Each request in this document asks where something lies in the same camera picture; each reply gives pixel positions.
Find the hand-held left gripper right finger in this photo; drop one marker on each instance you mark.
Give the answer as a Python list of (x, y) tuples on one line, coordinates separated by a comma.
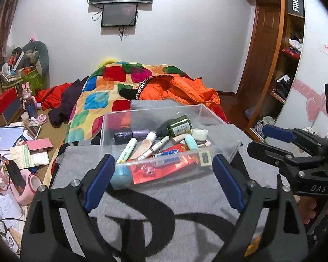
[(228, 184)]

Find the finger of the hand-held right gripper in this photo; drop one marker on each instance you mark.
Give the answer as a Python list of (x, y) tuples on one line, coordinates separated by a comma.
[(277, 133), (265, 150)]

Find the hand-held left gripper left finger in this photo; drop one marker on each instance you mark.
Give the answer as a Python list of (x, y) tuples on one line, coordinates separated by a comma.
[(99, 185)]

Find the teal tube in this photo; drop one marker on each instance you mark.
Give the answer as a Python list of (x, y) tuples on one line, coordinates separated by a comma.
[(120, 176)]

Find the red packet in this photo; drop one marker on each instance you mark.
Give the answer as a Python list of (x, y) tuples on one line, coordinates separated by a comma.
[(138, 177)]

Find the white green-label tube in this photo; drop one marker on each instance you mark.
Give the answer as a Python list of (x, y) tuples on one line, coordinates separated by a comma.
[(127, 151)]

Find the floral hair scrunchie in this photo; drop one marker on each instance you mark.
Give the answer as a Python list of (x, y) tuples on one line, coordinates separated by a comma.
[(205, 143)]

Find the clear plastic storage box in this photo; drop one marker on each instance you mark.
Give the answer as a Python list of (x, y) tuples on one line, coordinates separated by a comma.
[(109, 125)]

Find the person's right hand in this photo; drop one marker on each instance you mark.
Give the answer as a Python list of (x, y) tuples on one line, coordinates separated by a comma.
[(308, 208)]

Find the white grey bag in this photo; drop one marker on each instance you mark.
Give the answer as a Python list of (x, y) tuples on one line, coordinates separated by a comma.
[(266, 121)]

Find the blue grey cloth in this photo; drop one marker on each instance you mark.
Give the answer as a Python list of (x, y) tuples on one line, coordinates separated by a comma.
[(251, 113)]

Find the grey blanket with black print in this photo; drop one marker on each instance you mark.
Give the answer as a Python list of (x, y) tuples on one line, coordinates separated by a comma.
[(196, 196)]

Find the black yellow card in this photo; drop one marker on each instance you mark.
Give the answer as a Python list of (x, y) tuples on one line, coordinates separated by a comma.
[(205, 158)]

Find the black folded clothes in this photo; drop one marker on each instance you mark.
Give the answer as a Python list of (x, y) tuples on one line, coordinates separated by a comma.
[(284, 87)]

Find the mint green tube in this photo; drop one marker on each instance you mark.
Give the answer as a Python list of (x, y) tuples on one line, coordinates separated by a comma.
[(192, 142)]

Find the dark purple spray bottle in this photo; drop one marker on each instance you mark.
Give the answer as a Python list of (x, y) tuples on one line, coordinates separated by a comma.
[(128, 136)]

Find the white jar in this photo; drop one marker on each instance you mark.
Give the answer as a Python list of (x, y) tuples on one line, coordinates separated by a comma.
[(199, 134)]

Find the beige foundation tube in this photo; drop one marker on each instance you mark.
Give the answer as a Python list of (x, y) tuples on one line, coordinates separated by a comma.
[(144, 146)]

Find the peach lipstick tube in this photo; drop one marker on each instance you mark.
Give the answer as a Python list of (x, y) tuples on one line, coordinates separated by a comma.
[(177, 139)]

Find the red folded clothes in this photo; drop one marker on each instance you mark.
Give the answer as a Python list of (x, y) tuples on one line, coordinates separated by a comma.
[(291, 53)]

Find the pink flat box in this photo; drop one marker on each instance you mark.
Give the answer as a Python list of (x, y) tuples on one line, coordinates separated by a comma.
[(39, 145)]

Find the white mascara tube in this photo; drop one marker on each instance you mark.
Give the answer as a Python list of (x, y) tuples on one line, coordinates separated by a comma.
[(160, 143)]

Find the green glass bottle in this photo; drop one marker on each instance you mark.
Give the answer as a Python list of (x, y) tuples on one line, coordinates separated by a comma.
[(179, 127)]

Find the white folded clothes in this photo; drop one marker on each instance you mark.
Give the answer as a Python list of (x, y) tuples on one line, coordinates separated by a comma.
[(295, 43)]

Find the colourful checked quilt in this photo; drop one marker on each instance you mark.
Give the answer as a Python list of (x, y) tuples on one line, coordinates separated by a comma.
[(98, 101)]

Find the black orange-tipped sole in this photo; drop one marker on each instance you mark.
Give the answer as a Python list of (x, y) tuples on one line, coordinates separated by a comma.
[(15, 174)]

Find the wooden door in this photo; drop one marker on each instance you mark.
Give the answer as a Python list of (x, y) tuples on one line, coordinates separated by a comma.
[(262, 46)]

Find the pink white slipper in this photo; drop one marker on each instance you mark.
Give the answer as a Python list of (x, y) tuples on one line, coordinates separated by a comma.
[(39, 120)]

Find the wooden wardrobe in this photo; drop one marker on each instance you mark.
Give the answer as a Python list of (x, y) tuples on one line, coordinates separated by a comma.
[(291, 30)]

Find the dark purple garment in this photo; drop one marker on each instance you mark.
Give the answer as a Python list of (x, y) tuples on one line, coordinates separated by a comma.
[(68, 101)]

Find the white sliding door pink hearts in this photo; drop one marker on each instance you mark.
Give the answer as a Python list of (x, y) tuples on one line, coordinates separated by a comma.
[(317, 19)]

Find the black garment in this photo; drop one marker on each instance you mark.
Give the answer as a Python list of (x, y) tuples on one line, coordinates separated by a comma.
[(127, 93)]

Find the loose white papers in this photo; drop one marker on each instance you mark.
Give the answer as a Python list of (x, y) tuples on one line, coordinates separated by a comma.
[(5, 207)]

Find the orange down jacket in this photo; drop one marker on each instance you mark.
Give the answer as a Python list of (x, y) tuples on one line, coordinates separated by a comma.
[(185, 90)]

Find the blue bottle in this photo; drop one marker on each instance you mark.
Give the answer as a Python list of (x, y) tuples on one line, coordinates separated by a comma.
[(31, 110)]

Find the red garment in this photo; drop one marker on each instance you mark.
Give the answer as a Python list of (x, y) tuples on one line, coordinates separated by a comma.
[(52, 95)]

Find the light blue book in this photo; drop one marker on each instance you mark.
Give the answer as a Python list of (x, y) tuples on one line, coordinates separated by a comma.
[(6, 139)]

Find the black box white print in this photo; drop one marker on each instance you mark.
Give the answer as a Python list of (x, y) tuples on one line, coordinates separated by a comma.
[(295, 5)]

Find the pink rabbit toy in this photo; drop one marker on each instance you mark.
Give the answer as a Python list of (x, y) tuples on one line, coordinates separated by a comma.
[(27, 95)]

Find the green bag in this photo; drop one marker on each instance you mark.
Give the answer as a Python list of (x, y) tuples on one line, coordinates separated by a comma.
[(35, 82)]

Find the yellow fluffy pillow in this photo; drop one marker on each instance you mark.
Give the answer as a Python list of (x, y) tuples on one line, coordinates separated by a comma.
[(108, 62)]

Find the red box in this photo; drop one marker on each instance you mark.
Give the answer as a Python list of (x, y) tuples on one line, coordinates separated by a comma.
[(2, 102)]

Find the grey plush cushion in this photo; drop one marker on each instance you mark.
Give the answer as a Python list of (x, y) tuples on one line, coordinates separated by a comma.
[(41, 51)]

